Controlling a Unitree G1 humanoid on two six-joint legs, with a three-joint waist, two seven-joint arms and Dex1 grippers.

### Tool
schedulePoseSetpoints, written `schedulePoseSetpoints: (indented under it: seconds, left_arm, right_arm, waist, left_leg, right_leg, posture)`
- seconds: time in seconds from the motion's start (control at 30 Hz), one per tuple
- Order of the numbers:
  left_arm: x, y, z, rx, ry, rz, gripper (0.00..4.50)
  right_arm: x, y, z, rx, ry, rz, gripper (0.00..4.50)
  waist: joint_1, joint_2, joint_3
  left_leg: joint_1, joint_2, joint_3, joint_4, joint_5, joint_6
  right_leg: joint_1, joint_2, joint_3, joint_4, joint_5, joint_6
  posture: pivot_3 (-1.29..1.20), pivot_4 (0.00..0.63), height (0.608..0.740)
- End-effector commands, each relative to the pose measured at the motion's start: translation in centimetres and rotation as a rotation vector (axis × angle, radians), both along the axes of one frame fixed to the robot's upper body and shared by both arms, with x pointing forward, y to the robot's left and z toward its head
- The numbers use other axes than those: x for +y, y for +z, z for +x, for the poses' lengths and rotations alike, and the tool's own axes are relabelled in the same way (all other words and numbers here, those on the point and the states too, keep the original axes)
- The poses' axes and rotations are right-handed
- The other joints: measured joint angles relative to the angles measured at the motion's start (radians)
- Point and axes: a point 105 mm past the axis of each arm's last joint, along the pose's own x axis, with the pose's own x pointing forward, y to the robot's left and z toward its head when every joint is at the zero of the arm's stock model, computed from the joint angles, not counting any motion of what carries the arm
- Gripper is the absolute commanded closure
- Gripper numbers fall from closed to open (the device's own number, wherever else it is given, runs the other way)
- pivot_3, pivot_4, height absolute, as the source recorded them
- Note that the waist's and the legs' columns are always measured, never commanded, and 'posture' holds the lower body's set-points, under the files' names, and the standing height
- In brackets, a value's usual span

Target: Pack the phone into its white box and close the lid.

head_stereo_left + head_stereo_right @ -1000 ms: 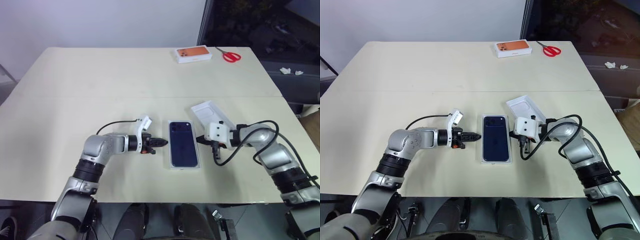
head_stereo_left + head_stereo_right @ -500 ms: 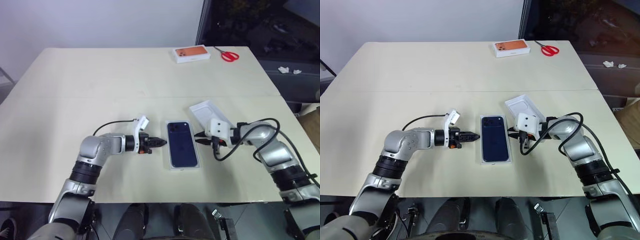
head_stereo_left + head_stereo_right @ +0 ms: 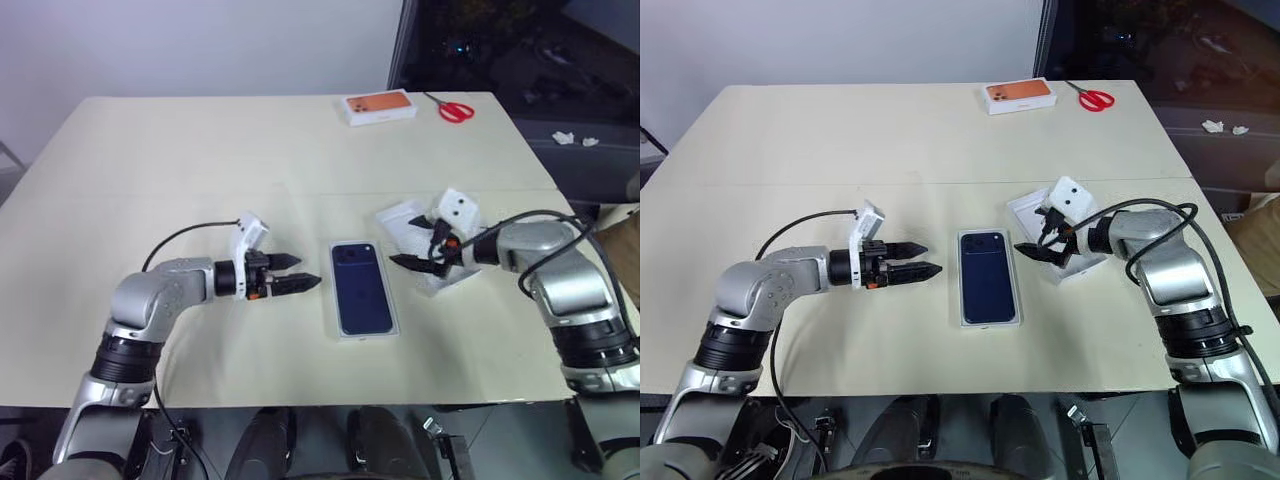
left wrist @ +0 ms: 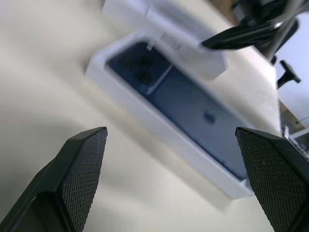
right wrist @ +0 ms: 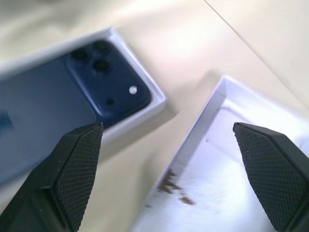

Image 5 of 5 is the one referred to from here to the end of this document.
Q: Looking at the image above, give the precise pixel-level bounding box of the dark blue smartphone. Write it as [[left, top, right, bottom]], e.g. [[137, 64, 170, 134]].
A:
[[0, 40, 152, 174]]

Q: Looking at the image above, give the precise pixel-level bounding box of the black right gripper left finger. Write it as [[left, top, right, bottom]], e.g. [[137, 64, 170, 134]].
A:
[[0, 122, 105, 232]]

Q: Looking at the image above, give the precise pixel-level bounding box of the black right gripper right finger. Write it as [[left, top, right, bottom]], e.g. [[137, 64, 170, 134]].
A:
[[232, 121, 309, 232]]

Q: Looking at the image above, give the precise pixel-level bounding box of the white deep open box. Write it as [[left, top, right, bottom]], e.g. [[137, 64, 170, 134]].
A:
[[135, 74, 309, 232]]

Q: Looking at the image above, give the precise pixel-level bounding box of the white tray with phone film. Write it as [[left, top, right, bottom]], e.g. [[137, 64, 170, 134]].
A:
[[0, 26, 168, 194]]

